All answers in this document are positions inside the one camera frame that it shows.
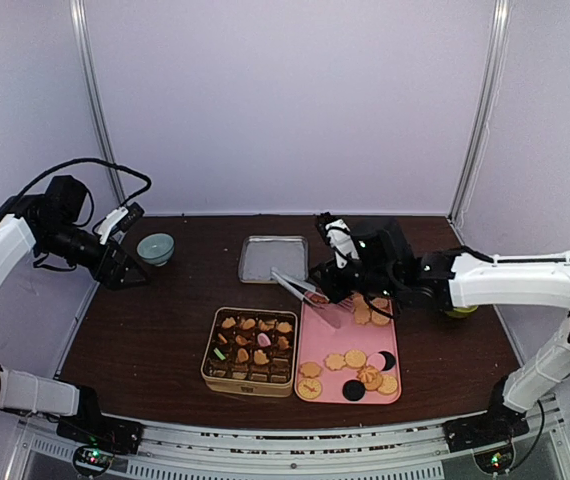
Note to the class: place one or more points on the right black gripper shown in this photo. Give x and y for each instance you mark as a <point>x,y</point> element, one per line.
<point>329,286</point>

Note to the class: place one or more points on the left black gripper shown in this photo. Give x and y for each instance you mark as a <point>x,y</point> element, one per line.
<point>110,278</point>

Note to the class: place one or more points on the metal tongs white handle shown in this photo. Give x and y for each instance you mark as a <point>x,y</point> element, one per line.
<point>309,295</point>

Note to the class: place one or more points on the pink round cookie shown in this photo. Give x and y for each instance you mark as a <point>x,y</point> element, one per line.
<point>377,360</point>
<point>263,340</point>

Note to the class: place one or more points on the green round cookie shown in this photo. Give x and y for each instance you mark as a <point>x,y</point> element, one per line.
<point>219,355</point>

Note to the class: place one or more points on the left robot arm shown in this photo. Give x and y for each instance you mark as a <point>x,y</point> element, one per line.
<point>47,262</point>

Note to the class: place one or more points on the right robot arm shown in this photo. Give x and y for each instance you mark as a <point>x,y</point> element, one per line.
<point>375,260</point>

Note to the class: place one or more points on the light blue ceramic bowl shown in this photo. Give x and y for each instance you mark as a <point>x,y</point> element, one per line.
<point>156,249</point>

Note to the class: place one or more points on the pink plastic tray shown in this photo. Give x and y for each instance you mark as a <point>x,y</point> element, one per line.
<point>334,356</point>

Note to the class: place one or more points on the silver tin lid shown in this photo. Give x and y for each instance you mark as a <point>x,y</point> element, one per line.
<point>261,253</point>

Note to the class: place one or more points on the black sandwich cookie right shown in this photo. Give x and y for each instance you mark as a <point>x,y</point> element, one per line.
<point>389,360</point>

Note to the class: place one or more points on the black sandwich cookie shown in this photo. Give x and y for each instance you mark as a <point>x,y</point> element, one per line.
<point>353,390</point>
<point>389,360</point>

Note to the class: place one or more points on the swirl butter cookie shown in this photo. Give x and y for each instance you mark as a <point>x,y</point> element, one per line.
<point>369,376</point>

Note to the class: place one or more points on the black sandwich cookie bottom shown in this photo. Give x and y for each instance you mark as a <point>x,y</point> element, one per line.
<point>353,390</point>

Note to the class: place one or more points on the clock face round cookie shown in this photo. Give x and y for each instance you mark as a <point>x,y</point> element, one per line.
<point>309,388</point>

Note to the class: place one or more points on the gold cookie tin box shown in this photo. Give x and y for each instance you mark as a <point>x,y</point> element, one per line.
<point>250,369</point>

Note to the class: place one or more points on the green plastic bowl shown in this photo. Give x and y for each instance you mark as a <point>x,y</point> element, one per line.
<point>461,312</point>

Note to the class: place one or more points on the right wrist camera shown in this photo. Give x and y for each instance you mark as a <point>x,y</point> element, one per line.
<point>337,235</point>

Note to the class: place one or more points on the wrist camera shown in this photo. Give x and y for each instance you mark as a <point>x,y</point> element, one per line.
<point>120,219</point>
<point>337,235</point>

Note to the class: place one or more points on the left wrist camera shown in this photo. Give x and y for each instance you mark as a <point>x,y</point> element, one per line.
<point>120,219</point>

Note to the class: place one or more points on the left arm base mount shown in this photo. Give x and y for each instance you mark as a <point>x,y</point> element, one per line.
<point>109,434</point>

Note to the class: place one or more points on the right aluminium frame post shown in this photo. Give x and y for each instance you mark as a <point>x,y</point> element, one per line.
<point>480,132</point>

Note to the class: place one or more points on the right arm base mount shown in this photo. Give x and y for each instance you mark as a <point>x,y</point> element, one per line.
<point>478,431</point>

